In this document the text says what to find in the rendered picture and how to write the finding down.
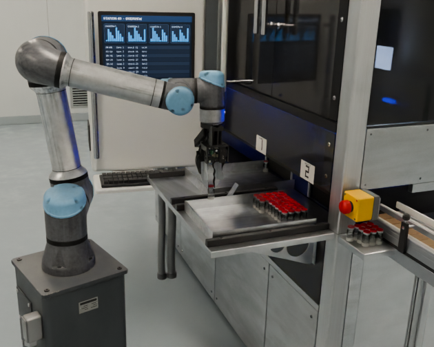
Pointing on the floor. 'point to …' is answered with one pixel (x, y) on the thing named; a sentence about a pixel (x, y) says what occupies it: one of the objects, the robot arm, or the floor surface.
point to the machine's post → (347, 162)
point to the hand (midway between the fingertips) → (210, 183)
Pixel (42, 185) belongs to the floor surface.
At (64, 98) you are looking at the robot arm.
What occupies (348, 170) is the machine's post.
